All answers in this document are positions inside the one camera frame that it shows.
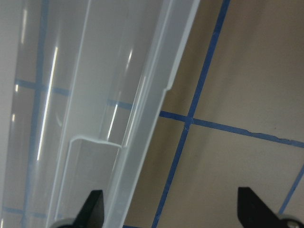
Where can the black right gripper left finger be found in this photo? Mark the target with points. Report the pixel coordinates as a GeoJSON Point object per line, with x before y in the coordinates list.
{"type": "Point", "coordinates": [92, 213]}

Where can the clear plastic box lid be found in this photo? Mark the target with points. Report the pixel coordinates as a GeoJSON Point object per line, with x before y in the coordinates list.
{"type": "Point", "coordinates": [82, 84]}

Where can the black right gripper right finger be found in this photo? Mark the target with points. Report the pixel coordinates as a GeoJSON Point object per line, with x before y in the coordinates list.
{"type": "Point", "coordinates": [253, 212]}

